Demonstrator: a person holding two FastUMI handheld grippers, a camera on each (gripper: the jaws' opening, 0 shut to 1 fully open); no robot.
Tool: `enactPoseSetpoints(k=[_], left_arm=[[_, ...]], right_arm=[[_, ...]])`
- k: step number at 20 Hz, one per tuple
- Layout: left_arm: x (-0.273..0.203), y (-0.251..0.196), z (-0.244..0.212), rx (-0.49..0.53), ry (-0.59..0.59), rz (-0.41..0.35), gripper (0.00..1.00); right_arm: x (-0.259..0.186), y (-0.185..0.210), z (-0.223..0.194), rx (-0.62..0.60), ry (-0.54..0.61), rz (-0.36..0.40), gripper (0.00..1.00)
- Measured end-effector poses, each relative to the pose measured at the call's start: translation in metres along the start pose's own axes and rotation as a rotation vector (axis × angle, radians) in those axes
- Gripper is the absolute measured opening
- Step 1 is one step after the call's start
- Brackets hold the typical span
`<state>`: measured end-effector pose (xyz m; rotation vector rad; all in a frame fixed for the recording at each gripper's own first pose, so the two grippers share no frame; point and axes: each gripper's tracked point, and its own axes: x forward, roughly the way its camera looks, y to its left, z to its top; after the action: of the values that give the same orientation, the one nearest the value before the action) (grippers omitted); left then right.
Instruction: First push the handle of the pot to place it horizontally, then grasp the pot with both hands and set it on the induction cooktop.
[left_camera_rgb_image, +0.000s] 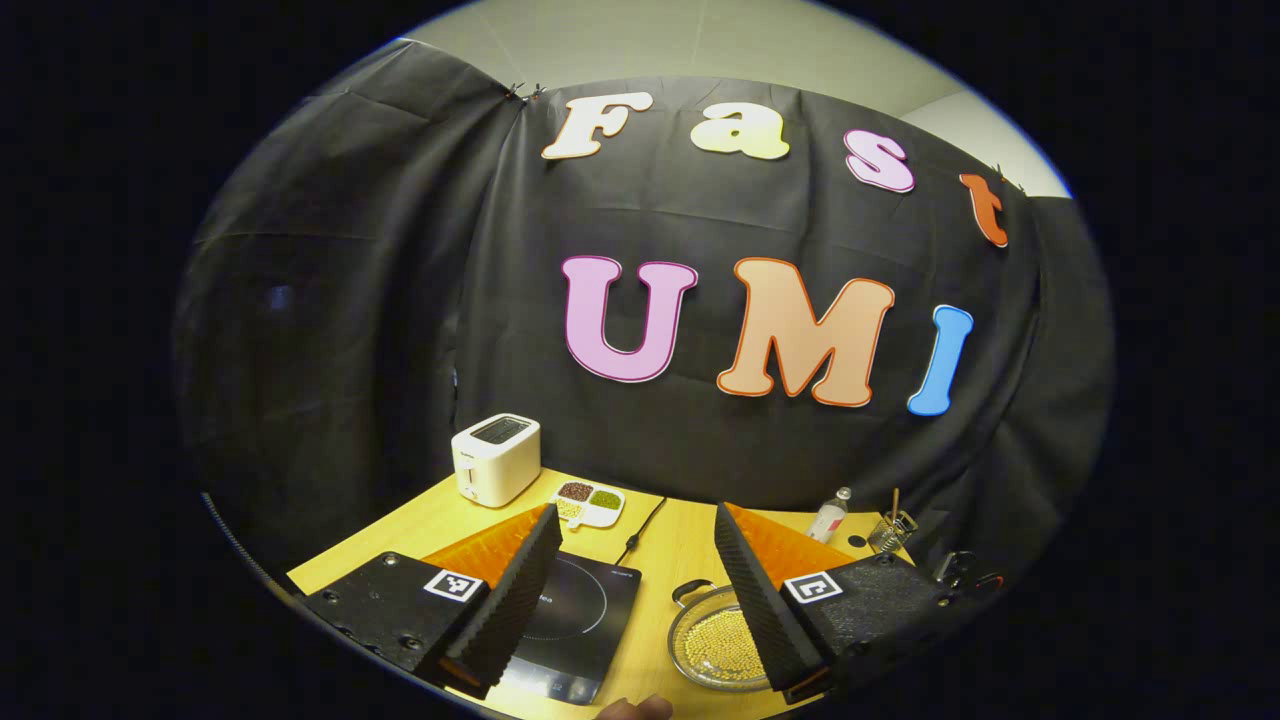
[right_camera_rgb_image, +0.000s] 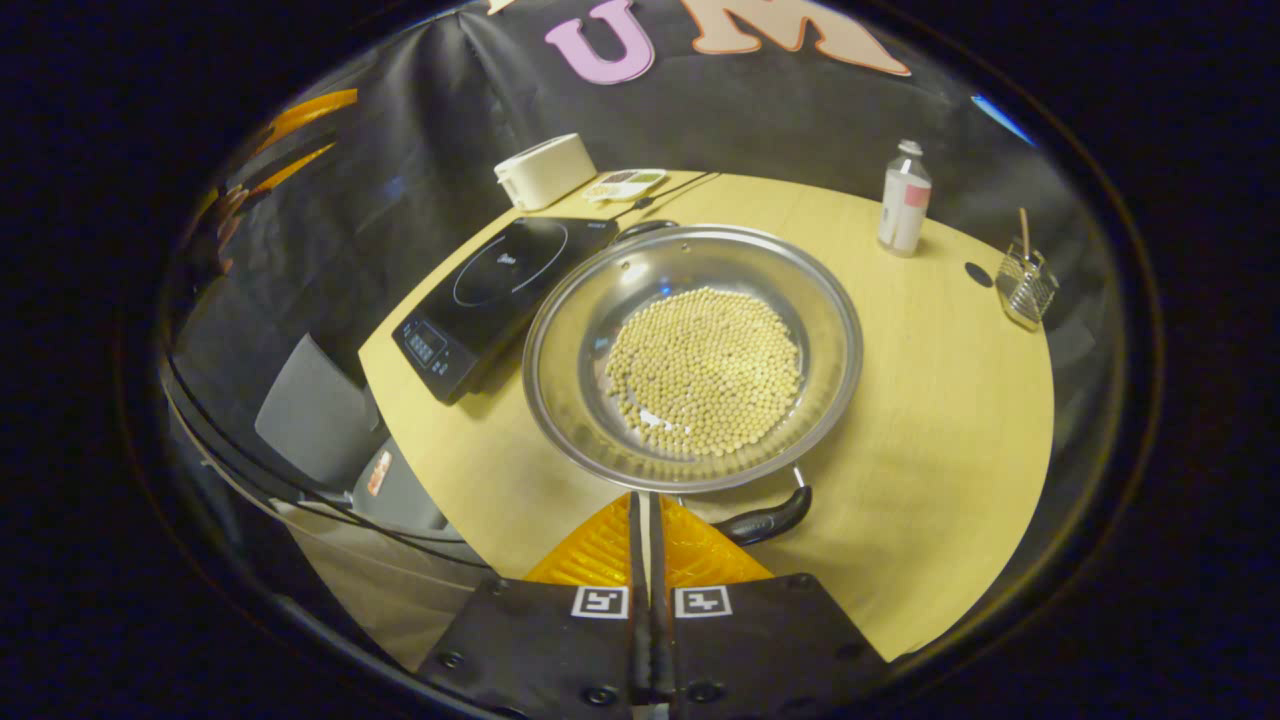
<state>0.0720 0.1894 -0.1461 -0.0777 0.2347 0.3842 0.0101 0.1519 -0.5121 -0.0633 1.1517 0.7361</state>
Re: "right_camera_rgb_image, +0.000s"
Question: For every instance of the small black round disc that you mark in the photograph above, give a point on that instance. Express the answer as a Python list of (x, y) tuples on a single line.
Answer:
[(978, 275)]

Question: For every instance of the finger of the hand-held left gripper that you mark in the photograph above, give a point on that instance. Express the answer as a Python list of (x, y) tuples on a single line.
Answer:
[(315, 108), (300, 165)]

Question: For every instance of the grey chair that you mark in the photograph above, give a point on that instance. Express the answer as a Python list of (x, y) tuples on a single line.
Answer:
[(320, 420)]

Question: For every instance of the white boxy appliance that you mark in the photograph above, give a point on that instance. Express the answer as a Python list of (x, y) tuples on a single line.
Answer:
[(545, 170)]

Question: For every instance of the black induction cooktop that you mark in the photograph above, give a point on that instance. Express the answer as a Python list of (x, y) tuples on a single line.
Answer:
[(480, 300)]

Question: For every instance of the clear bottle with pink label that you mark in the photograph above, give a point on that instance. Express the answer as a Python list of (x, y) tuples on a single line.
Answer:
[(904, 205)]

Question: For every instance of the pile of yellow beans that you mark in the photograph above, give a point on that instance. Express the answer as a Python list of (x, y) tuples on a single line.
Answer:
[(705, 370)]

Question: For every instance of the small white flat device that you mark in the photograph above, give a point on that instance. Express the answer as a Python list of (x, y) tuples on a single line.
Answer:
[(626, 184)]

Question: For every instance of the wooden stick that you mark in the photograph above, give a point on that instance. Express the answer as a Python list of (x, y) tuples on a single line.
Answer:
[(1024, 232)]

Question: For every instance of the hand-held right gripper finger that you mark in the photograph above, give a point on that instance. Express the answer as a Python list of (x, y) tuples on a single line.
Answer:
[(661, 650), (639, 650)]

